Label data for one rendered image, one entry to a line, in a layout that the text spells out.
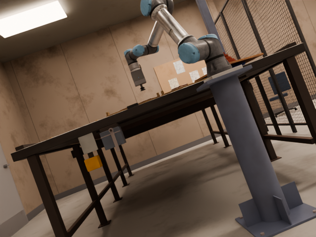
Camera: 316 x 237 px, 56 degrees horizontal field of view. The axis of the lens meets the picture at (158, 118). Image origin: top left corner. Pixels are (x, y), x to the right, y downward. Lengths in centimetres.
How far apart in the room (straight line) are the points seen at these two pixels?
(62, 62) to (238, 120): 604
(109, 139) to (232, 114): 80
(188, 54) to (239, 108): 42
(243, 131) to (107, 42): 592
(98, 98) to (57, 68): 117
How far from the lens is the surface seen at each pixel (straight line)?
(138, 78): 218
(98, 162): 198
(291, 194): 194
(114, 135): 195
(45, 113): 728
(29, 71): 753
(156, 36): 212
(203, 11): 426
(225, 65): 173
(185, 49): 166
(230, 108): 170
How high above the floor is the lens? 73
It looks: 2 degrees up
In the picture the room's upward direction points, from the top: 21 degrees counter-clockwise
